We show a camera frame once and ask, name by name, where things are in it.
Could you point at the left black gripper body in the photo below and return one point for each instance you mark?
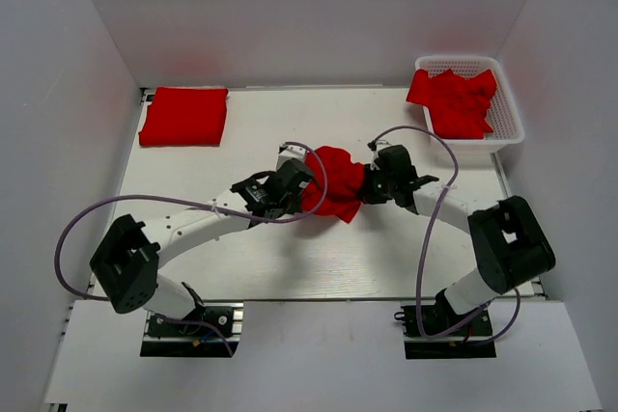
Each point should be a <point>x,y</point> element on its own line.
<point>294,205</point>

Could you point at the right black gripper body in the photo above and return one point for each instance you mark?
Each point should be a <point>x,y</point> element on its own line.
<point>379,186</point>

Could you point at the red t shirt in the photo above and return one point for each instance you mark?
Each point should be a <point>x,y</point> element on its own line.
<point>184,117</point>
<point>345,179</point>

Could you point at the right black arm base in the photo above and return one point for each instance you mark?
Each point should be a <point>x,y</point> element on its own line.
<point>467,342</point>

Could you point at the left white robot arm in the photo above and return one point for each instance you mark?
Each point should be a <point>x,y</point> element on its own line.
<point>128,260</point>

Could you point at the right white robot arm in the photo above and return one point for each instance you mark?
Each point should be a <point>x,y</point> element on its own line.
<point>509,245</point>

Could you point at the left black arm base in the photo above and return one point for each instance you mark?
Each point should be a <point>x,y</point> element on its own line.
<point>213,332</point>

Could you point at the red t shirts in basket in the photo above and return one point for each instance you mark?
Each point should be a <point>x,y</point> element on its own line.
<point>458,106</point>

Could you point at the white plastic basket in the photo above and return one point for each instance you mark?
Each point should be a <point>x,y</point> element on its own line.
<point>503,116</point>

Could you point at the folded red t shirt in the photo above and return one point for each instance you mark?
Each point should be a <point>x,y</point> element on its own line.
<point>184,117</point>

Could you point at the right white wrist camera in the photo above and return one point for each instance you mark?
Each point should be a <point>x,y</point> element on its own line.
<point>379,146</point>

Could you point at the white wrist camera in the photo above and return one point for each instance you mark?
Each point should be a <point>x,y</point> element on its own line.
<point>379,146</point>
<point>290,152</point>

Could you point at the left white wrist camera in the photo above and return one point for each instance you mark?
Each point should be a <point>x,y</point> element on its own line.
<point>290,152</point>

